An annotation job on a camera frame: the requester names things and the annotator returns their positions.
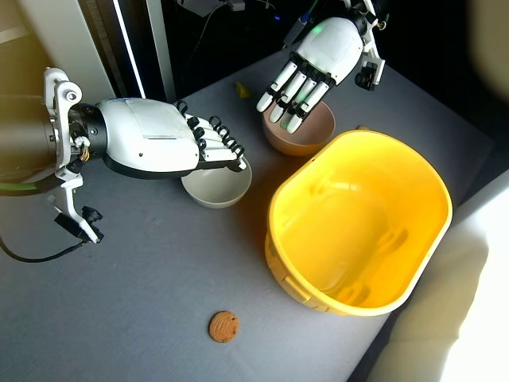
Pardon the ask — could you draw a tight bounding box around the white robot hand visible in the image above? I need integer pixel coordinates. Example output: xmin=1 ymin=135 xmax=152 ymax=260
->
xmin=95 ymin=97 xmax=249 ymax=180
xmin=256 ymin=18 xmax=365 ymax=135

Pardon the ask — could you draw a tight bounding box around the small white bowl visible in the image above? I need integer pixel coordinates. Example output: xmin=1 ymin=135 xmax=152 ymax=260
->
xmin=181 ymin=157 xmax=254 ymax=210

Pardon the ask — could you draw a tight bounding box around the large pink bowl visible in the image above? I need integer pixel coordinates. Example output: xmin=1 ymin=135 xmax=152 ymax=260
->
xmin=261 ymin=99 xmax=337 ymax=158

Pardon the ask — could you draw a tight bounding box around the yellow plastic tub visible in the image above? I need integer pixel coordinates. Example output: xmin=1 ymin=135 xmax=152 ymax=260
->
xmin=264 ymin=129 xmax=454 ymax=318

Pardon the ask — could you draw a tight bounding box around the white cabinet panel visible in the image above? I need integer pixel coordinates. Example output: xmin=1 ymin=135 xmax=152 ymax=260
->
xmin=15 ymin=0 xmax=128 ymax=100

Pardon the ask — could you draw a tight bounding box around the grey table cloth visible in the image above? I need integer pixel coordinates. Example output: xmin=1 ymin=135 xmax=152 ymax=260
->
xmin=0 ymin=26 xmax=509 ymax=382

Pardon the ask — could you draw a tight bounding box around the chocolate chip cookie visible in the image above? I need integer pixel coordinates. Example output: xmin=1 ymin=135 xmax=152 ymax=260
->
xmin=208 ymin=310 xmax=241 ymax=344

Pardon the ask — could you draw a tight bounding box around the blurred white foreground cover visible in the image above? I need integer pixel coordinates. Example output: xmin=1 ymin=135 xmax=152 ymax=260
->
xmin=365 ymin=170 xmax=509 ymax=382

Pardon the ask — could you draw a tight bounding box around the grey cable connector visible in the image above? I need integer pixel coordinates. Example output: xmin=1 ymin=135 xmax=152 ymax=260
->
xmin=281 ymin=10 xmax=316 ymax=49

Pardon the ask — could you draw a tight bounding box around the white vertical post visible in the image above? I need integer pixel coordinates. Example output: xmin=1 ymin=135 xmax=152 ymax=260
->
xmin=145 ymin=0 xmax=178 ymax=103

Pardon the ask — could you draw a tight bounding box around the grey device with cables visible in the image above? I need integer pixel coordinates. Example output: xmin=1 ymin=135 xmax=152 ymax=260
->
xmin=177 ymin=0 xmax=247 ymax=18

